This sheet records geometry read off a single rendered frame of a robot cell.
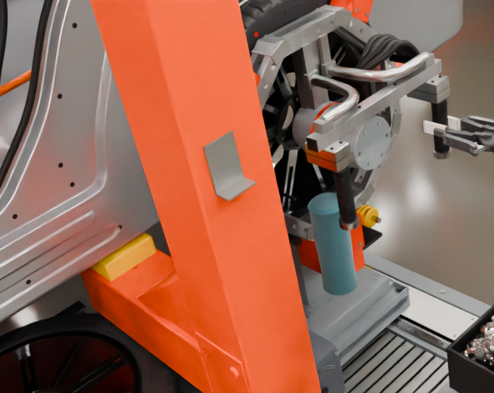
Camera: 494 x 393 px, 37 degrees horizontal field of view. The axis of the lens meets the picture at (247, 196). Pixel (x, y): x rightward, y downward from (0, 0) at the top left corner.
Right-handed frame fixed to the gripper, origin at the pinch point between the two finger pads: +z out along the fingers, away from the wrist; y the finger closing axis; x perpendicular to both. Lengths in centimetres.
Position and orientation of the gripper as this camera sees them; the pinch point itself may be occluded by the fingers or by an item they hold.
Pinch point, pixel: (441, 125)
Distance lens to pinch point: 184.1
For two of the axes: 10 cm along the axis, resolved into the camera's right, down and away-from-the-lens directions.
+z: -6.5, -2.9, 7.0
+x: -2.0, -8.3, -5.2
